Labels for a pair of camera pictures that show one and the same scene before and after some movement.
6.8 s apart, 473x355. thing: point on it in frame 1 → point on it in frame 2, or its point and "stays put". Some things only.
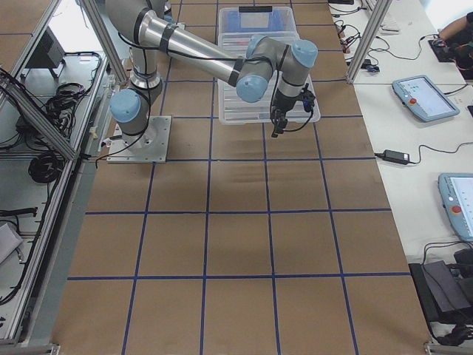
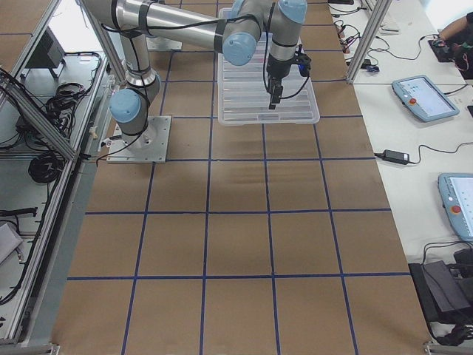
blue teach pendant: [422, 97] stays put
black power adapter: [396, 157] stays put
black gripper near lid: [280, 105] → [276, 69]
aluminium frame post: [383, 7] stays put
